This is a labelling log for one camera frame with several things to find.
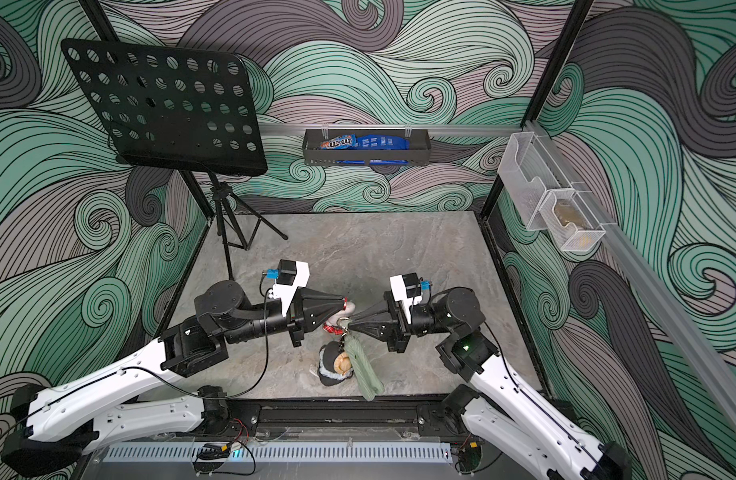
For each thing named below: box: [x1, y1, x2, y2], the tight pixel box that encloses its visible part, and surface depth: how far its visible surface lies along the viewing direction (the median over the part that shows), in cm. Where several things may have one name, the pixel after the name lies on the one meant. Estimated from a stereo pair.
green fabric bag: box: [342, 321, 384, 401], surface depth 59 cm
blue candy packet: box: [320, 134, 410, 150], surface depth 94 cm
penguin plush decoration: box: [318, 334, 354, 386], surface depth 62 cm
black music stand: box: [61, 38, 289, 279], surface depth 68 cm
